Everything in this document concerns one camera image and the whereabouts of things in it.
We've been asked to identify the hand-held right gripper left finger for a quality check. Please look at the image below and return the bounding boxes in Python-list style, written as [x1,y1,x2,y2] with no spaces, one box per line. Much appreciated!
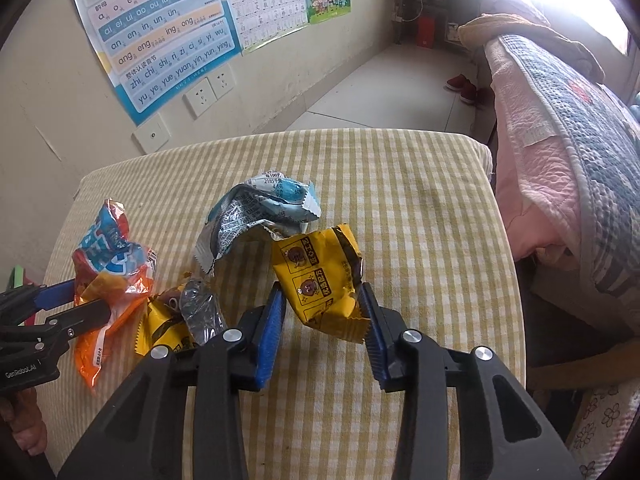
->
[57,282,287,480]

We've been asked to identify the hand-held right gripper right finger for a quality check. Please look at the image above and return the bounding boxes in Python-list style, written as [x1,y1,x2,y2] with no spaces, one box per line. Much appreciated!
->
[357,283,583,480]

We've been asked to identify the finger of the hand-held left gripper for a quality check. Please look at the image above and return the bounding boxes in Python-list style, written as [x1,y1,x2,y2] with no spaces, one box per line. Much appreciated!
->
[30,301,112,343]
[0,281,77,328]

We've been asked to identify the green rimmed red bin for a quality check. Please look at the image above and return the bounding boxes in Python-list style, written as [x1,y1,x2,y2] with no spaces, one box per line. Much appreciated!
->
[7,264,38,328]

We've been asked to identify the orange snack wrapper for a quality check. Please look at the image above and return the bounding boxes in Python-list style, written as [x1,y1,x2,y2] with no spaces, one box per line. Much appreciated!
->
[71,198,160,392]

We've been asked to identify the yellow snack wrapper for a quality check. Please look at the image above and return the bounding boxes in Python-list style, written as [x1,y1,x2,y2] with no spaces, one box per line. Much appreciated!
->
[271,224,371,345]
[134,280,228,358]

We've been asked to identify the person's left hand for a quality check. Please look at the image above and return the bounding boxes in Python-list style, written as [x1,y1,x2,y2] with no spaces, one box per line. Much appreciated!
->
[0,388,48,456]

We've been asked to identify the white blue crumpled wrapper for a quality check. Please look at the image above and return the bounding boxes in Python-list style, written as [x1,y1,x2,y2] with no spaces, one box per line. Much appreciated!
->
[194,170,321,277]

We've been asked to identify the checkered table cloth table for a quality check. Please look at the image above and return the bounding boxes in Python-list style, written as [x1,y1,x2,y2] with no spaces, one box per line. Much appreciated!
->
[37,129,526,480]

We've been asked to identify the pink quilt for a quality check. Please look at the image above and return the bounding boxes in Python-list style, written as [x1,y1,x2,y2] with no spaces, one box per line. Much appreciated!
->
[482,37,601,266]

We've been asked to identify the floral cushion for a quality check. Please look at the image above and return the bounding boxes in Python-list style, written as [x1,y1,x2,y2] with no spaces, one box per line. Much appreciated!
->
[565,385,640,480]

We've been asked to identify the blue patchwork quilt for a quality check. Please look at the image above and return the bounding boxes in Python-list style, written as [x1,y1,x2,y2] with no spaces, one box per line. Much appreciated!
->
[497,32,640,301]

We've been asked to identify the red box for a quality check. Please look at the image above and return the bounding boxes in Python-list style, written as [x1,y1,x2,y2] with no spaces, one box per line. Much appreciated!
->
[416,14,437,50]

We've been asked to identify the tan blanket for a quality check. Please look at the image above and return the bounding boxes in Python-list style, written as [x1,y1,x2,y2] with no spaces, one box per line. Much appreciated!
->
[457,12,606,83]

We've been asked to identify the rolled pink blanket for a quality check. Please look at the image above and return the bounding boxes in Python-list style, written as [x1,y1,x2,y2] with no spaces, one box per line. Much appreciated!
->
[480,0,556,28]

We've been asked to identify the white round wall socket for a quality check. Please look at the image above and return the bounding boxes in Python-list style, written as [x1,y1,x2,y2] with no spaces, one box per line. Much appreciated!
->
[131,112,171,153]

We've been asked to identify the wooden bed frame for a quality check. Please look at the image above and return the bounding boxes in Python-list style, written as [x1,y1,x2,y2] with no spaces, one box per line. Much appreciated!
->
[525,342,640,391]

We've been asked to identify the white wall power socket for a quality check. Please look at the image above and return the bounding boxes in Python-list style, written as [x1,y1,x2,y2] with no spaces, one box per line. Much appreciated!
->
[206,62,236,102]
[182,80,217,120]

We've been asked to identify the blue letter wall poster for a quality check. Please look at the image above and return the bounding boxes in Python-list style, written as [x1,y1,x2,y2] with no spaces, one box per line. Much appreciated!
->
[65,0,238,127]

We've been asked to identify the white chart wall poster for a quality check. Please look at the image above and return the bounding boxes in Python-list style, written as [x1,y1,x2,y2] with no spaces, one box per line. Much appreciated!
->
[216,0,310,56]

